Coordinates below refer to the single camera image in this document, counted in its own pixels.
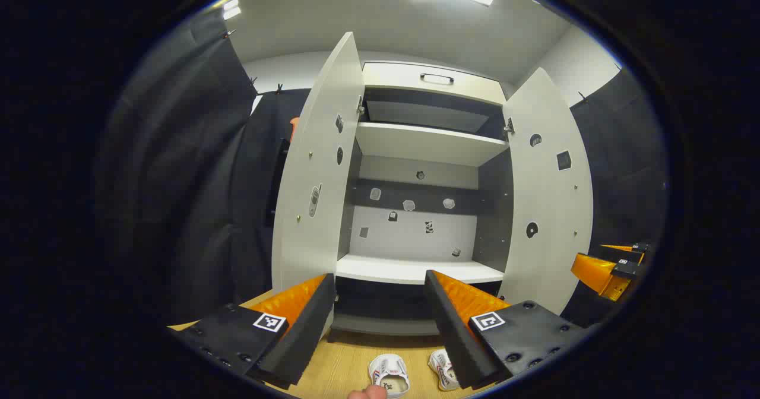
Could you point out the black backdrop cloth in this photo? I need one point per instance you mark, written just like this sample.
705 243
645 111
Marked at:
178 179

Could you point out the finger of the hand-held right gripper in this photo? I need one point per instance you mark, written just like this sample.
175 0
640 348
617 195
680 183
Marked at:
594 271
641 248

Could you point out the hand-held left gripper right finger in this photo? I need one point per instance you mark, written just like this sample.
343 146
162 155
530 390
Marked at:
454 339

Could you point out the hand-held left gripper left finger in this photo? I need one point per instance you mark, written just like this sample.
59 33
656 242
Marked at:
303 333

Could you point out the white canvas shoe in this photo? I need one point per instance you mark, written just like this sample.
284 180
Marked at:
389 369
442 369

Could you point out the small ceiling light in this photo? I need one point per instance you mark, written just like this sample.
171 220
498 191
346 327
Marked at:
231 8

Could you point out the white cabinet drawer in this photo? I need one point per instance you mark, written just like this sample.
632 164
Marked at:
392 78

